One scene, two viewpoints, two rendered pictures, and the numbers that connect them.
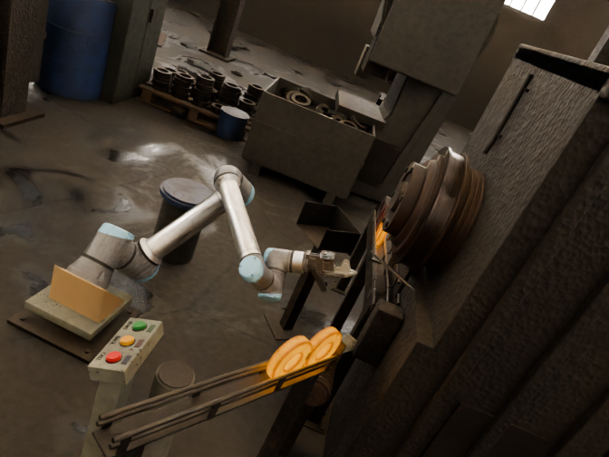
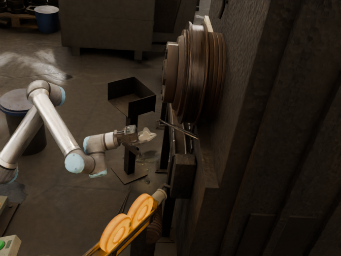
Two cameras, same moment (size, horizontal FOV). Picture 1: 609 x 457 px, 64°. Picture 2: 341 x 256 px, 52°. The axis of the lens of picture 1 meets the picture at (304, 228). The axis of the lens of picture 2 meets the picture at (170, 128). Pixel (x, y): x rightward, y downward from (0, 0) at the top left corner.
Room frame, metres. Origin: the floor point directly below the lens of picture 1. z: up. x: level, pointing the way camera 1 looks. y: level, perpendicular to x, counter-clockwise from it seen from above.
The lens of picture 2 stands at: (0.29, -0.17, 1.88)
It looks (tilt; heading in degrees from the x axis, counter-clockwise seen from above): 37 degrees down; 354
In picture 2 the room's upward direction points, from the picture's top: 8 degrees clockwise
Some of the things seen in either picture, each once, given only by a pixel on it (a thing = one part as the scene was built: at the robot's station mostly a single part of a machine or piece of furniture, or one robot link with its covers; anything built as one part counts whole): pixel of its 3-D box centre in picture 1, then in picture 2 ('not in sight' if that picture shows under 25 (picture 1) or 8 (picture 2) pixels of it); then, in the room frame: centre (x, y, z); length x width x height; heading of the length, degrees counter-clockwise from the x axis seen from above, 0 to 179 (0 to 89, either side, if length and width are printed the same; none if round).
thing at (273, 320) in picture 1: (306, 274); (129, 132); (2.24, -0.11, 0.36); 0.26 x 0.20 x 0.72; 35
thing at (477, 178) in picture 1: (447, 217); (206, 75); (1.75, -0.47, 1.11); 0.47 x 0.10 x 0.47; 0
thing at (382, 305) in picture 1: (378, 333); (182, 177); (1.51, -0.40, 0.68); 0.11 x 0.08 x 0.24; 90
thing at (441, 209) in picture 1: (426, 209); (189, 74); (1.75, -0.39, 1.11); 0.47 x 0.06 x 0.47; 0
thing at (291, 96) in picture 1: (309, 138); (108, 12); (4.50, 0.29, 0.39); 1.03 x 0.83 x 0.79; 94
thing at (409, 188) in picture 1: (402, 198); (168, 72); (1.75, -0.29, 1.11); 0.28 x 0.06 x 0.28; 0
